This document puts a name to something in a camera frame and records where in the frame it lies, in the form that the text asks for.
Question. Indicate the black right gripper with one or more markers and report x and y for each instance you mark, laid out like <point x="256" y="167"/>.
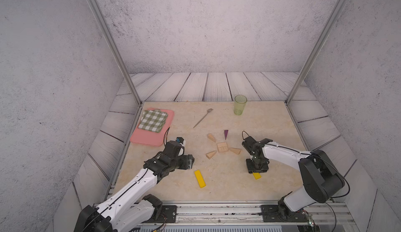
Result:
<point x="261" y="169"/>

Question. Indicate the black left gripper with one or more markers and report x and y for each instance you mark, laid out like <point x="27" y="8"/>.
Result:
<point x="187" y="161"/>

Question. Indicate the yellow long block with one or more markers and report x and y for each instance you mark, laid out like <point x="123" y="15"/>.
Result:
<point x="200" y="179"/>
<point x="256" y="175"/>

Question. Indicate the wooden triangle block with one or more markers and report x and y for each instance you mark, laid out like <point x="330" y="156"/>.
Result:
<point x="211" y="137"/>
<point x="210" y="155"/>
<point x="237" y="151"/>

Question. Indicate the wooden square block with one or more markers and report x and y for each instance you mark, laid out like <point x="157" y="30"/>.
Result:
<point x="222" y="147"/>

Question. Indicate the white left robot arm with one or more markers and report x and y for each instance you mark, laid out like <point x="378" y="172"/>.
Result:
<point x="132" y="205"/>

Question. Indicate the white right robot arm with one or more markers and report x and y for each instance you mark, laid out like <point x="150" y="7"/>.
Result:
<point x="321" y="179"/>

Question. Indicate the pink cutting board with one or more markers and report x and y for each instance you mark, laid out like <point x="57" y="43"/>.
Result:
<point x="150" y="138"/>

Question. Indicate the green checked cloth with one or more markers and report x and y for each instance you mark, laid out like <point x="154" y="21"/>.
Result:
<point x="153" y="120"/>

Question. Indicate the metal spoon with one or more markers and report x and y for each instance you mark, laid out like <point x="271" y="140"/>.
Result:
<point x="208" y="111"/>

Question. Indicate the green translucent plastic cup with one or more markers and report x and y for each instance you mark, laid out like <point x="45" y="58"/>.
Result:
<point x="240" y="103"/>

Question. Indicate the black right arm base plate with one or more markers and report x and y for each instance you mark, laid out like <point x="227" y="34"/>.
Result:
<point x="278" y="213"/>

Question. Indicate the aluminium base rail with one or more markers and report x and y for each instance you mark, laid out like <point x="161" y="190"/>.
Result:
<point x="243" y="216"/>

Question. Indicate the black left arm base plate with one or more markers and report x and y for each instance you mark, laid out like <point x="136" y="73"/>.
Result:
<point x="164" y="214"/>

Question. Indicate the right aluminium frame post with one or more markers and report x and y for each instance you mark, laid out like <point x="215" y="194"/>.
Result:
<point x="334" y="15"/>

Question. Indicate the aluminium frame post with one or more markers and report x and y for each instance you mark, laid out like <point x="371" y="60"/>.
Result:
<point x="96" y="10"/>
<point x="334" y="15"/>

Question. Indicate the left aluminium frame post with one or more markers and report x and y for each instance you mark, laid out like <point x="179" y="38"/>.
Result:
<point x="96" y="10"/>

